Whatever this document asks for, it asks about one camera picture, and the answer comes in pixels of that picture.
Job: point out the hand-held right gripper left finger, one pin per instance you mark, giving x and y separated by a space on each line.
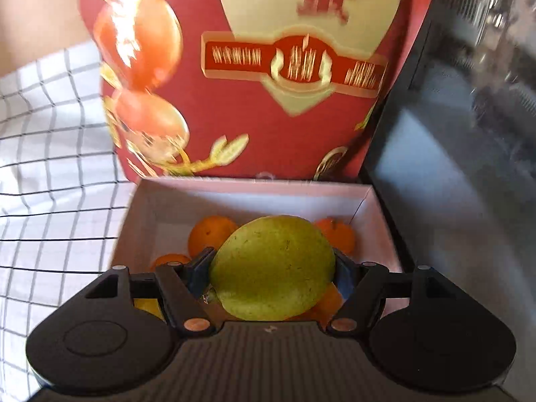
197 276

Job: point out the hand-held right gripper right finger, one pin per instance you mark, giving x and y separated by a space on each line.
343 274

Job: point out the large smooth orange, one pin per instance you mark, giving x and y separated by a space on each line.
331 301

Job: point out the small mandarin with stem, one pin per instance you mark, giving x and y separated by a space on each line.
339 234

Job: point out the medium wrinkled orange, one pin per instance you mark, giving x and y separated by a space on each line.
209 234

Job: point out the green pear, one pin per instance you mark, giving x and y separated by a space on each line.
272 268

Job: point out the pink cardboard box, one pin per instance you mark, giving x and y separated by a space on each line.
251 205

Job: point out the black glass-sided computer case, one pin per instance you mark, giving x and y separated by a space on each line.
460 176

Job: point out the white black-checked cloth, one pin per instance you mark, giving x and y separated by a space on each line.
50 217

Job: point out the red printed food bag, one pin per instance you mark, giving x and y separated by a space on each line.
251 113

